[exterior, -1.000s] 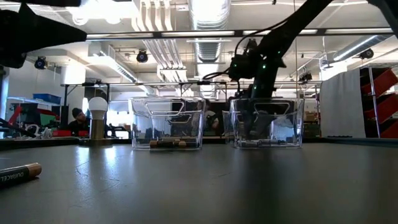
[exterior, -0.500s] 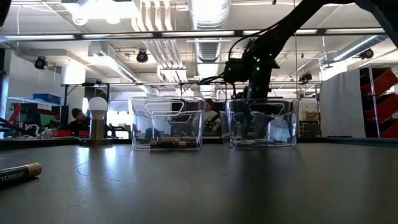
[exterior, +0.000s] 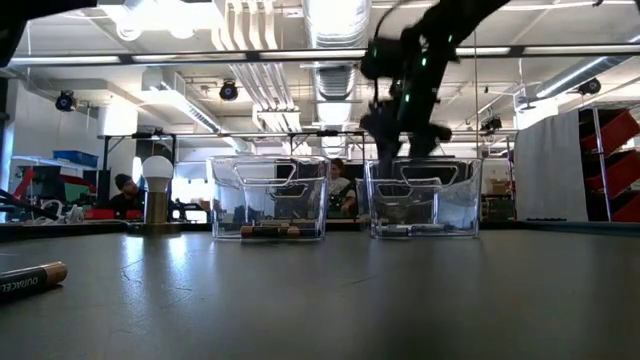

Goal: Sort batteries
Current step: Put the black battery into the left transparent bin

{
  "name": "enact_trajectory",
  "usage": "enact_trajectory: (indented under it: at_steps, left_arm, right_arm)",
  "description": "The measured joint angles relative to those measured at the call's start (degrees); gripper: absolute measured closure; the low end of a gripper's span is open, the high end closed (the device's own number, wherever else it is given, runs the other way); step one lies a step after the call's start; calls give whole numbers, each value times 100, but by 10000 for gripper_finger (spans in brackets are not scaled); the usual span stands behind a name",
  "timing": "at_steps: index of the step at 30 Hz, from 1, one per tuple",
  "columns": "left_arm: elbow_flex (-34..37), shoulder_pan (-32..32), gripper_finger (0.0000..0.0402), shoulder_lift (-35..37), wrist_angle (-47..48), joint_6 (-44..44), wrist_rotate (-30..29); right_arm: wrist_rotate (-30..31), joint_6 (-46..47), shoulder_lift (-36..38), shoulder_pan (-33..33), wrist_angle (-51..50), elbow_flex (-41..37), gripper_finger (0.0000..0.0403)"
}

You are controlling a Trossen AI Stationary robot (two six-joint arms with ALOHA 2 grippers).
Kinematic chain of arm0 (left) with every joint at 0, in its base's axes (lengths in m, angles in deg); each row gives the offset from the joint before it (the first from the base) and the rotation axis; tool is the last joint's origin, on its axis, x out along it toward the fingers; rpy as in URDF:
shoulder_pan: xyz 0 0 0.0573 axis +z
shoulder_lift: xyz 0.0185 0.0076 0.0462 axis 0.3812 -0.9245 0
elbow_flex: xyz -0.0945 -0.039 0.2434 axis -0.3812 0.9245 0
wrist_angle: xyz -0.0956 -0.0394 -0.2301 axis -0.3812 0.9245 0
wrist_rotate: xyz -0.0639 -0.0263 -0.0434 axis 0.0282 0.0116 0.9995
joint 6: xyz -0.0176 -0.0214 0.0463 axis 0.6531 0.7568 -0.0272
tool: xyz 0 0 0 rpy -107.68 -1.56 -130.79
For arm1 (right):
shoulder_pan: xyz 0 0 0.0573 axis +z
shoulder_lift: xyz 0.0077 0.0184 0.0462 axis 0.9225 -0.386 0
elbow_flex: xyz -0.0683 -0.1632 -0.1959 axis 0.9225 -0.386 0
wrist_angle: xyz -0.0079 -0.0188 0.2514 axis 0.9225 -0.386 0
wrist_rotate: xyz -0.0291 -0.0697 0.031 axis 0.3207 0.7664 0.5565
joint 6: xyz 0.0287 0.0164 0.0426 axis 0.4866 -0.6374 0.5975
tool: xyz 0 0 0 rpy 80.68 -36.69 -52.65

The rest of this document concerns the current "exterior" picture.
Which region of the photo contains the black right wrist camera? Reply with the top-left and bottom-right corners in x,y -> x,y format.
360,38 -> 401,81

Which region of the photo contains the black table mat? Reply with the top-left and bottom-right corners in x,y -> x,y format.
0,227 -> 640,360

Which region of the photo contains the person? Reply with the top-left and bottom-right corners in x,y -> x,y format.
108,172 -> 147,220
327,157 -> 359,220

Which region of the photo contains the black ceiling camera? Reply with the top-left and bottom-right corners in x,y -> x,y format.
480,114 -> 504,135
577,77 -> 603,97
53,89 -> 79,114
218,79 -> 240,103

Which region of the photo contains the silver ceiling duct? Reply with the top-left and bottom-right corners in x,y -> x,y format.
534,29 -> 640,101
302,0 -> 374,101

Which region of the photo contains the clear plastic bin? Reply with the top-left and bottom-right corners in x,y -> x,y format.
363,157 -> 485,240
207,154 -> 331,242

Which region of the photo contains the blue storage bin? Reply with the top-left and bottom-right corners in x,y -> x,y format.
52,149 -> 100,169

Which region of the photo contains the red shelf rack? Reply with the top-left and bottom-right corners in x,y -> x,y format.
578,104 -> 640,224

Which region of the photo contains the black aluminium table frame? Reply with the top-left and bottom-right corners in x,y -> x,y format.
0,217 -> 640,242

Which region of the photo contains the white lamp cable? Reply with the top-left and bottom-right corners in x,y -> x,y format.
28,198 -> 87,225

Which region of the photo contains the ceiling light bar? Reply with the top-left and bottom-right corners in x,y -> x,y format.
0,43 -> 640,67

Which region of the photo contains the grey curtain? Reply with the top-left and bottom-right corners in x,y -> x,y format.
513,108 -> 590,223

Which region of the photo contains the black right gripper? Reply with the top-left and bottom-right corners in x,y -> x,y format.
360,94 -> 454,179

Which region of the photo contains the thin hanging cord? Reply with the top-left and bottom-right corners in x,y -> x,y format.
471,29 -> 481,159

